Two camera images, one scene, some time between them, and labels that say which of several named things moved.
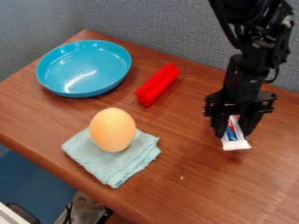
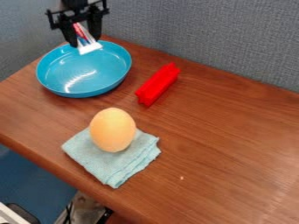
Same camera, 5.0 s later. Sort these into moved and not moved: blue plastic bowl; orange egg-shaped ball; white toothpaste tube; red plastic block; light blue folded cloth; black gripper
Moved: black gripper; white toothpaste tube
Not moved: blue plastic bowl; light blue folded cloth; red plastic block; orange egg-shaped ball
